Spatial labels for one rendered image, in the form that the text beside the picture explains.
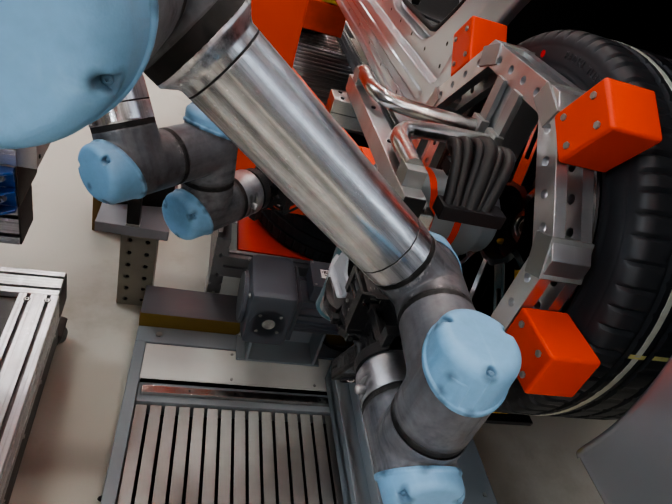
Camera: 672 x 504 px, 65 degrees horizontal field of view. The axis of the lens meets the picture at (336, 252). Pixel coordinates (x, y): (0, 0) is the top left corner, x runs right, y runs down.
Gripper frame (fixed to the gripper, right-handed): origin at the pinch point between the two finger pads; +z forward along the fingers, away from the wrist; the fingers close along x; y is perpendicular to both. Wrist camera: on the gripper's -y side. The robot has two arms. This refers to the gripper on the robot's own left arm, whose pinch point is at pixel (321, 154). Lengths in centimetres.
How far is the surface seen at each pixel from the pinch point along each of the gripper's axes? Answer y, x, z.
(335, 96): -11.9, 0.8, -1.6
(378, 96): -16.5, 11.0, -6.0
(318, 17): 16, -129, 180
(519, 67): -26.5, 27.9, 2.1
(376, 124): -14.2, 14.6, -11.3
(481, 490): 64, 57, 12
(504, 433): 86, 58, 58
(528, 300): -3.8, 45.8, -17.5
